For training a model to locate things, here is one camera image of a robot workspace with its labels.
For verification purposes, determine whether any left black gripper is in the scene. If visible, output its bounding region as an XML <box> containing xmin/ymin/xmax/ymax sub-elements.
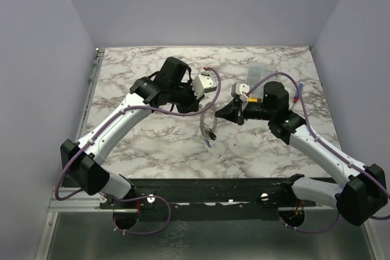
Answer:
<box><xmin>169</xmin><ymin>79</ymin><xmax>205</xmax><ymax>117</ymax></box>

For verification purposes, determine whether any perforated metal ring disc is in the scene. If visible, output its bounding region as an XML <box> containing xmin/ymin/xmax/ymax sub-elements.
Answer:
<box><xmin>199</xmin><ymin>105</ymin><xmax>218</xmax><ymax>141</ymax></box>

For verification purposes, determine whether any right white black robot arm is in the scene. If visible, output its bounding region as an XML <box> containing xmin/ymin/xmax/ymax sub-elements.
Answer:
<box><xmin>215</xmin><ymin>81</ymin><xmax>388</xmax><ymax>226</ymax></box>

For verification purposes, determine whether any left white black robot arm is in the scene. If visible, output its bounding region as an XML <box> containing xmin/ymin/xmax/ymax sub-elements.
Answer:
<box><xmin>60</xmin><ymin>57</ymin><xmax>218</xmax><ymax>208</ymax></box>

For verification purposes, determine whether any clear plastic screw box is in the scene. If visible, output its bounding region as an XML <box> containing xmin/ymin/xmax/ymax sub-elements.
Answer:
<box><xmin>246</xmin><ymin>61</ymin><xmax>277</xmax><ymax>99</ymax></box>

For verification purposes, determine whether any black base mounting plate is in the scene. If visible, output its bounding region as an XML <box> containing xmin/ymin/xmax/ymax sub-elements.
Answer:
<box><xmin>100</xmin><ymin>178</ymin><xmax>315</xmax><ymax>221</ymax></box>

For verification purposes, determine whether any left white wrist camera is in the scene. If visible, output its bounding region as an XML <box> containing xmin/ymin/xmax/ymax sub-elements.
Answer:
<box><xmin>191</xmin><ymin>72</ymin><xmax>218</xmax><ymax>99</ymax></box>

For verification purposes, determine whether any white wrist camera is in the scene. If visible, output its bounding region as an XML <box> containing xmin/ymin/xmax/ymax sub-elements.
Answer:
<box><xmin>191</xmin><ymin>72</ymin><xmax>218</xmax><ymax>99</ymax></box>
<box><xmin>231</xmin><ymin>82</ymin><xmax>250</xmax><ymax>102</ymax></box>

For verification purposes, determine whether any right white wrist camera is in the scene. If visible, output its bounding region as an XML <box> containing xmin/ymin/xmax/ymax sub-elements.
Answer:
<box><xmin>231</xmin><ymin>82</ymin><xmax>250</xmax><ymax>102</ymax></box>

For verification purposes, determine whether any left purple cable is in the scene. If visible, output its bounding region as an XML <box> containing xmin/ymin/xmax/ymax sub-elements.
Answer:
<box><xmin>54</xmin><ymin>66</ymin><xmax>222</xmax><ymax>236</ymax></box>

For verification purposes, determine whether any purple cable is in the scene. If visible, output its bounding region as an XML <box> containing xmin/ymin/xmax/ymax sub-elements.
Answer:
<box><xmin>246</xmin><ymin>71</ymin><xmax>390</xmax><ymax>235</ymax></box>
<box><xmin>54</xmin><ymin>66</ymin><xmax>222</xmax><ymax>236</ymax></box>

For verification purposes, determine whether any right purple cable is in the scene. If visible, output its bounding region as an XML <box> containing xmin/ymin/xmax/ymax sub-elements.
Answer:
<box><xmin>246</xmin><ymin>71</ymin><xmax>390</xmax><ymax>235</ymax></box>

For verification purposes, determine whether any aluminium rail frame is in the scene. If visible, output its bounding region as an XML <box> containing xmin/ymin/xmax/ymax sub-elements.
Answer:
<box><xmin>37</xmin><ymin>46</ymin><xmax>384</xmax><ymax>259</ymax></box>

